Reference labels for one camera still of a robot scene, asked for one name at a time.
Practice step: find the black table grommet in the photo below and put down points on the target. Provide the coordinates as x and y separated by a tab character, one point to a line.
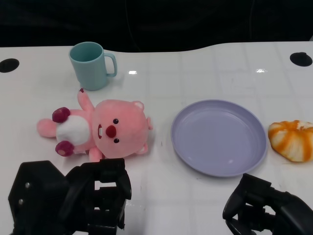
300	58
8	65

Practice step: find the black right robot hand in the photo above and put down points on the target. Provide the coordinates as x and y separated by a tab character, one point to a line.
288	210

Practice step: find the teal plastic mug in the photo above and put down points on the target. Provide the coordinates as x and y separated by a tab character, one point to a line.
90	71

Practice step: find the pink plush beaver doll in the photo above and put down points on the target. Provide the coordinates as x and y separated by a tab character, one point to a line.
122	127

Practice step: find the orange white striped bun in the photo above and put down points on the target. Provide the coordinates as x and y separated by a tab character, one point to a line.
291	142

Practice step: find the lavender plastic plate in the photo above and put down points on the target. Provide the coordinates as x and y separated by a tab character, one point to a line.
217	137

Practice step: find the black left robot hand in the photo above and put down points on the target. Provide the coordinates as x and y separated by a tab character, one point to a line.
49	195

